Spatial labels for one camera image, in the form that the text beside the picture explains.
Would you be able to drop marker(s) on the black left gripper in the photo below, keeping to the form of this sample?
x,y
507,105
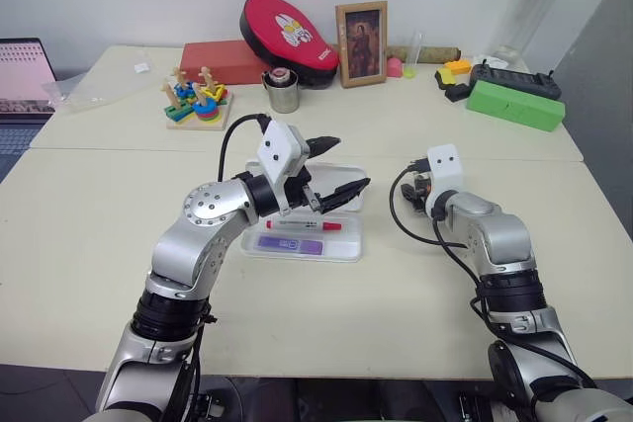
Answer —
x,y
297,197

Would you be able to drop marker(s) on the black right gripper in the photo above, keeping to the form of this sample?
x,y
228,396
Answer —
x,y
411,194

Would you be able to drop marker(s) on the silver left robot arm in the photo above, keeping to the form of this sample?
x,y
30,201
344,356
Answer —
x,y
173,254

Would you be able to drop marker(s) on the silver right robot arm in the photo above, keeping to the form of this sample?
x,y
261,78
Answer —
x,y
499,239

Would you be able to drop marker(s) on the red marker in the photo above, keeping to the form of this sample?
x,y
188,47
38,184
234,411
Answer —
x,y
326,226

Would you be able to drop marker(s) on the clear plastic tray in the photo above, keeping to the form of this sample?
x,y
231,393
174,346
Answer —
x,y
341,244

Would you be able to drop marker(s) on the purple flat box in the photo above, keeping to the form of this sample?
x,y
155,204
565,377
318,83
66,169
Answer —
x,y
292,244

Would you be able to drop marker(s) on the metal cup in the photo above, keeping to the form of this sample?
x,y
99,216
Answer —
x,y
283,96

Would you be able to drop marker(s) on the pink item in cup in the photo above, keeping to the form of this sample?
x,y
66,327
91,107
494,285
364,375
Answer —
x,y
282,74

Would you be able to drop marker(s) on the black block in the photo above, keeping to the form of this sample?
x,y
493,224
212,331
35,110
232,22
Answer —
x,y
456,92

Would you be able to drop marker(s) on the pink small cup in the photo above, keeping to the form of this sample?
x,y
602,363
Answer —
x,y
394,68

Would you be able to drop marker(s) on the yellow block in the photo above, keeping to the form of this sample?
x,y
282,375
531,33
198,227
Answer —
x,y
446,76

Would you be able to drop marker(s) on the green foam block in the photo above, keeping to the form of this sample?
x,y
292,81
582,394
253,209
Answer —
x,y
514,107

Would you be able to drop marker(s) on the orange block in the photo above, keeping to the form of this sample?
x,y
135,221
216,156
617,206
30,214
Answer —
x,y
457,66

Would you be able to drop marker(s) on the clear tube with green base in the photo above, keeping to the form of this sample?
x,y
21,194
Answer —
x,y
413,54

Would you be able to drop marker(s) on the red black oval pad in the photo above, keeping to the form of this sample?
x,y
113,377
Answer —
x,y
292,31

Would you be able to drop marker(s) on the brown rolled stick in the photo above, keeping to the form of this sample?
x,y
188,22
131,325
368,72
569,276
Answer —
x,y
437,53

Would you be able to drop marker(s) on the wooden shape stacking toy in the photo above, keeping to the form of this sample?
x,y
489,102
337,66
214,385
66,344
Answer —
x,y
198,106

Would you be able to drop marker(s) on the black remote controller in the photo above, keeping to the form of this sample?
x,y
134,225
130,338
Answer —
x,y
514,80

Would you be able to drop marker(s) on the white crumpled tissue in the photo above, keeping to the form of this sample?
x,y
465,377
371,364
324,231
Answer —
x,y
489,60

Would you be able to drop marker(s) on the red rectangular box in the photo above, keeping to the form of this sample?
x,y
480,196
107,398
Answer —
x,y
212,61

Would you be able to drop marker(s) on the clear bottle with green lid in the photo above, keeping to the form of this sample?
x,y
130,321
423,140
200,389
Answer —
x,y
529,12

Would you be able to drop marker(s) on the clear plastic bag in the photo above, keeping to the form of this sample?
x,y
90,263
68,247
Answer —
x,y
99,86

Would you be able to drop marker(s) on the open laptop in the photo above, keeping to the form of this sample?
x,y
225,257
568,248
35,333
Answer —
x,y
22,71

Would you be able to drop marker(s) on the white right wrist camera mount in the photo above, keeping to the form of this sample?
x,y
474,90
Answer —
x,y
443,170

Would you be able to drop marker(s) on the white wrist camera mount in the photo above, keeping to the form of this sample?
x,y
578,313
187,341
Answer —
x,y
277,147
443,170

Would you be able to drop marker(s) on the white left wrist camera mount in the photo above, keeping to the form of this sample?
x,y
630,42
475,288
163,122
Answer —
x,y
277,147

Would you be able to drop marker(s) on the wooden picture frame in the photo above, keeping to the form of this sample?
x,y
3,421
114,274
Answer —
x,y
361,44

